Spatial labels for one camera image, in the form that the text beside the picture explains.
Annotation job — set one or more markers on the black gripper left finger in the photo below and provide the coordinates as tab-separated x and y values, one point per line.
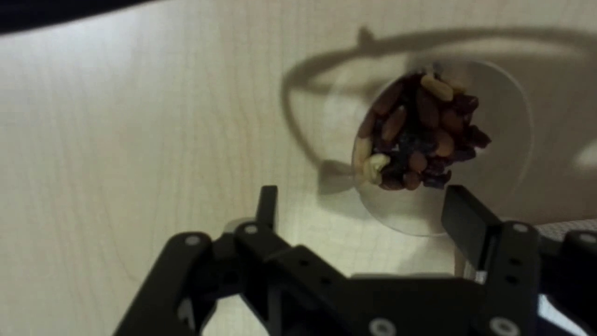
282	284

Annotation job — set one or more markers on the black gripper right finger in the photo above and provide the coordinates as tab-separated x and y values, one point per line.
521	265

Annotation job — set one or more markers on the clear cup with trail mix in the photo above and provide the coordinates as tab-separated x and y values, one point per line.
452	121

